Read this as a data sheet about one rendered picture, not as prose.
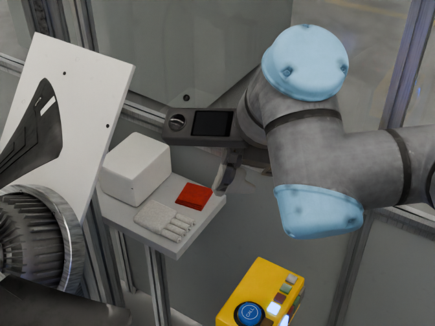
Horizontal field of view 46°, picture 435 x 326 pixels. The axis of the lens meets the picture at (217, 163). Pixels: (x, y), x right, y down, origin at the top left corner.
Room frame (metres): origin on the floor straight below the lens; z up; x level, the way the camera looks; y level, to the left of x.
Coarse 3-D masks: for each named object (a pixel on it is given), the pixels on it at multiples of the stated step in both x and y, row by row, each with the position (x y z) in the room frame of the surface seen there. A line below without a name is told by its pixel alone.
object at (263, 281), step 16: (256, 272) 0.59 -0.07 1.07; (272, 272) 0.59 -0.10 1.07; (288, 272) 0.59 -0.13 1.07; (240, 288) 0.55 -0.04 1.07; (256, 288) 0.55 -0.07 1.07; (272, 288) 0.55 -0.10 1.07; (240, 304) 0.52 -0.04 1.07; (256, 304) 0.52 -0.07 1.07; (288, 304) 0.52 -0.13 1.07; (224, 320) 0.49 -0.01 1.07; (272, 320) 0.48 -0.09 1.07
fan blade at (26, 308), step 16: (0, 288) 0.47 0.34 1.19; (16, 288) 0.47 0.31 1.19; (32, 288) 0.47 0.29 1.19; (48, 288) 0.47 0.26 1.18; (0, 304) 0.44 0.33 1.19; (16, 304) 0.44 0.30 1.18; (32, 304) 0.44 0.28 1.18; (48, 304) 0.44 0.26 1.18; (64, 304) 0.44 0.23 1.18; (80, 304) 0.44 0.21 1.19; (96, 304) 0.44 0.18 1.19; (0, 320) 0.42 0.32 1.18; (16, 320) 0.42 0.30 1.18; (32, 320) 0.42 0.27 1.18; (48, 320) 0.42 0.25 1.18; (64, 320) 0.42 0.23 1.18; (80, 320) 0.42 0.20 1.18; (96, 320) 0.41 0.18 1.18; (112, 320) 0.41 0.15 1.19; (128, 320) 0.41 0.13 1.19
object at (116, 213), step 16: (176, 176) 1.08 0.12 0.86; (96, 192) 1.02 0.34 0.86; (160, 192) 1.02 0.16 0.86; (176, 192) 1.02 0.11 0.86; (112, 208) 0.96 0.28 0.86; (128, 208) 0.96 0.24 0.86; (176, 208) 0.96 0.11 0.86; (208, 208) 0.96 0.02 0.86; (112, 224) 0.91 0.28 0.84; (128, 224) 0.90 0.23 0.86; (144, 240) 0.85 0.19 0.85; (160, 240) 0.84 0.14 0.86; (192, 240) 0.86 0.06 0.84; (176, 256) 0.80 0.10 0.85
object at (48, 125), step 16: (48, 80) 0.70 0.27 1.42; (48, 96) 0.65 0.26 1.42; (32, 112) 0.65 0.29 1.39; (48, 112) 0.61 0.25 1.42; (16, 128) 0.67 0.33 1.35; (32, 128) 0.60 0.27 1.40; (48, 128) 0.57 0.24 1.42; (16, 144) 0.59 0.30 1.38; (32, 144) 0.56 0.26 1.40; (48, 144) 0.54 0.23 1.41; (0, 160) 0.58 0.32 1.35; (16, 160) 0.55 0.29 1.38; (32, 160) 0.53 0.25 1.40; (48, 160) 0.52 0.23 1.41; (0, 176) 0.54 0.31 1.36; (16, 176) 0.52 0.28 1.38
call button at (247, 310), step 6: (246, 306) 0.51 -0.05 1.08; (252, 306) 0.51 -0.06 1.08; (240, 312) 0.49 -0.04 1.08; (246, 312) 0.49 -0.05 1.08; (252, 312) 0.49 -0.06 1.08; (258, 312) 0.49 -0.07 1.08; (240, 318) 0.48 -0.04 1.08; (246, 318) 0.48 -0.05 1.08; (252, 318) 0.48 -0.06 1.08; (258, 318) 0.48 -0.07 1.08; (246, 324) 0.48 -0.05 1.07; (252, 324) 0.48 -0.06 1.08
